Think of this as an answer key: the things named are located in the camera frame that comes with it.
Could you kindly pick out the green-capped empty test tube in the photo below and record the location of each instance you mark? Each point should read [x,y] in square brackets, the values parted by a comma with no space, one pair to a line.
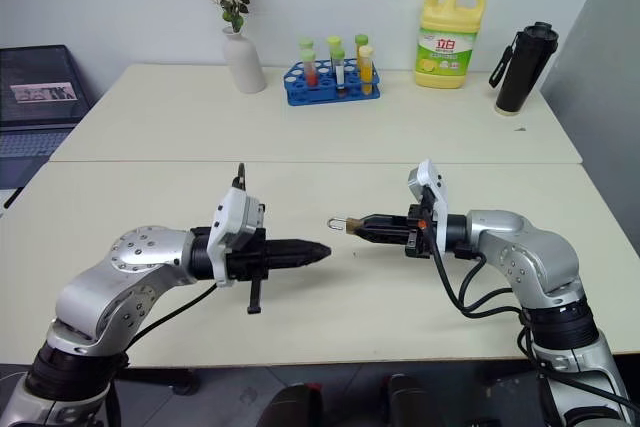
[361,40]
[305,43]
[333,43]

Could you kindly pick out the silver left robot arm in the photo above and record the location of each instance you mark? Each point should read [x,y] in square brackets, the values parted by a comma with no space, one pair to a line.
[90,292]

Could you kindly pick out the brass padlock with steel shackle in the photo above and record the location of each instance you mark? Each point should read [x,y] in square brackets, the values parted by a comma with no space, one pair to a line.
[356,225]

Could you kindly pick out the white ceramic vase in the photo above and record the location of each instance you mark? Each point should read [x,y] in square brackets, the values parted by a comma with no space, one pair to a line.
[245,64]

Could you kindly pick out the dark rounded shape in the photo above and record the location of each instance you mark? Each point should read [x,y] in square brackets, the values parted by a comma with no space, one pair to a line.
[292,407]

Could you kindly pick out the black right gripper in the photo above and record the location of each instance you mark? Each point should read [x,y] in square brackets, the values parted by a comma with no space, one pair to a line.
[417,239]

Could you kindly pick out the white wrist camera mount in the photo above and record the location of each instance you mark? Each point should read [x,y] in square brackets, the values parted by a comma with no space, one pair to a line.
[227,227]
[436,197]

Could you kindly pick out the blue test tube rack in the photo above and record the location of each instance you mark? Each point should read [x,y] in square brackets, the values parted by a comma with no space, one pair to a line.
[300,92]

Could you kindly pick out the yellow detergent pump bottle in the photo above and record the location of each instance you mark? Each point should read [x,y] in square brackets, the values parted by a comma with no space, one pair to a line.
[445,47]

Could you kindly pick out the yellow-capped tube with orange liquid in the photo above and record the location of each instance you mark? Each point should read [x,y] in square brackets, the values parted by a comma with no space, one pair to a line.
[367,69]

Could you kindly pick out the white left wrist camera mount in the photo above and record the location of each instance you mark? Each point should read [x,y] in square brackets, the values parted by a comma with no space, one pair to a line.
[227,227]

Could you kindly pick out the green-capped tube with white label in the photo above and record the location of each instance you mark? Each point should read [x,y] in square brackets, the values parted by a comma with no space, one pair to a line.
[340,72]

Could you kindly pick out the black mesh tray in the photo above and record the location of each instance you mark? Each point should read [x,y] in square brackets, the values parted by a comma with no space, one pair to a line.
[35,97]

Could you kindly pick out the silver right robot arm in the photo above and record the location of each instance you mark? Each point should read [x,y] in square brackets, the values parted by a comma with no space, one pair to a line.
[535,267]

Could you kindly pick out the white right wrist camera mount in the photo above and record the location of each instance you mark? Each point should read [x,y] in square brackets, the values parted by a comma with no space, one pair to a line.
[436,197]

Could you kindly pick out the green-capped tube with red liquid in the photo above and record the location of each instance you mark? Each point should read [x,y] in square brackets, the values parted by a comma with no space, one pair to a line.
[310,69]

